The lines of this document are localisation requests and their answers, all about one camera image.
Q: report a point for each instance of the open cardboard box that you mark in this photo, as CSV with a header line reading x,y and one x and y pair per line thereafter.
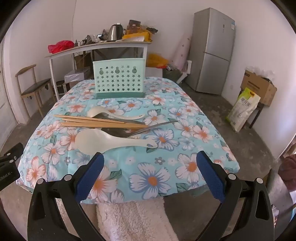
x,y
256,88

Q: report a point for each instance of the green white rice bag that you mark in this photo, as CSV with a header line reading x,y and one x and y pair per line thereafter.
x,y
244,109

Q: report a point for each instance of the white wrapped box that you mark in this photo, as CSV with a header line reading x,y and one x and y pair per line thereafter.
x,y
77,74

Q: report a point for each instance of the small white plastic spoon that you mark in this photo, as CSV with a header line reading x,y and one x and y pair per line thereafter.
x,y
93,112

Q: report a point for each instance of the mint green utensil holder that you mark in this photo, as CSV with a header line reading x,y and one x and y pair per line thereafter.
x,y
119,78

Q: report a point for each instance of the wooden chair dark seat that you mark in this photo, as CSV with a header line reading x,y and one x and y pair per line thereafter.
x,y
34,87

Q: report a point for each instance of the pink fluffy cloth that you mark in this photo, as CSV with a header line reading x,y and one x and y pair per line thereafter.
x,y
131,220

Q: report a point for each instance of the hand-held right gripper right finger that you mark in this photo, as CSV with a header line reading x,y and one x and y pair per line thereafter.
x,y
211,178

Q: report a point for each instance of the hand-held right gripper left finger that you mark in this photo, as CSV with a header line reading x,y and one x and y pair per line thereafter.
x,y
90,178

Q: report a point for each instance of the white long desk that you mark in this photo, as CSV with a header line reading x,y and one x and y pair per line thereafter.
x,y
97,46

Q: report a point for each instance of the floral blue tablecloth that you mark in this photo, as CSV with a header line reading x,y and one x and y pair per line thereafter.
x,y
161,162

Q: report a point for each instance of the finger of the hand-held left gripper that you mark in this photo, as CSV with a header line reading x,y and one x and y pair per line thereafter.
x,y
11,153

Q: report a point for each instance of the white plastic frame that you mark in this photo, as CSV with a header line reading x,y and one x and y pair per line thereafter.
x,y
186,71

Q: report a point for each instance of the red plastic bag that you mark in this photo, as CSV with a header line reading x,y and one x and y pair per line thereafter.
x,y
61,45

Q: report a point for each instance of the dark gadget pile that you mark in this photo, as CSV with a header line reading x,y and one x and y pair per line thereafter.
x,y
92,39

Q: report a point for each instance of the yellow plastic bag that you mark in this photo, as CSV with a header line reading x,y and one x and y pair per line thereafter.
x,y
156,60

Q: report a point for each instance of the bundle of wooden chopsticks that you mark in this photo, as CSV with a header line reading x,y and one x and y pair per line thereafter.
x,y
97,121

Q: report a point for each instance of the large white plastic spoon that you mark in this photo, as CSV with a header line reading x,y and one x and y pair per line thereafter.
x,y
99,141

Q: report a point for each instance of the steel electric kettle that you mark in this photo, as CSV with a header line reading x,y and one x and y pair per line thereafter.
x,y
115,32

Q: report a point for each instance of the metal spoon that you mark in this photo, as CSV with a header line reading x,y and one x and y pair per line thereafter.
x,y
104,115
157,126

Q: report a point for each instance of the silver refrigerator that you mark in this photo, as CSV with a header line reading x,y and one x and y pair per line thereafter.
x,y
212,51

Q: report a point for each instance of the dark red cloth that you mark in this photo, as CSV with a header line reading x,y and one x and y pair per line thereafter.
x,y
288,171

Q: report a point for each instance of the dark green bag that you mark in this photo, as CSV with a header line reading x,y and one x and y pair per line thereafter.
x,y
172,74

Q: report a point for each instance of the dark brown box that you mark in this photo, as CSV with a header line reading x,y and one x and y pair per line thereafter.
x,y
134,25

